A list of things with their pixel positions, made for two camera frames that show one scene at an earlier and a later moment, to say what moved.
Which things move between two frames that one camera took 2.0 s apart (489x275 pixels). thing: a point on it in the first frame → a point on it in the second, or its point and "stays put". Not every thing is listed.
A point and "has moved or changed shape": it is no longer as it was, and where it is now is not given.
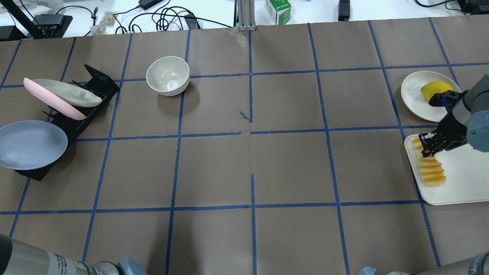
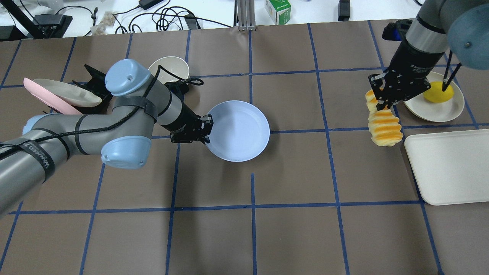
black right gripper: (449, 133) → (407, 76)
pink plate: (51, 100) stays put
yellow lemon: (429, 89) stays put
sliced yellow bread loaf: (431, 168) → (385, 128)
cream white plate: (71, 94) stays put
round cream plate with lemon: (415, 101) stays put
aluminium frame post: (246, 15) stays put
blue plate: (31, 144) has moved or changed shape
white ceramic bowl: (168, 76) stays put
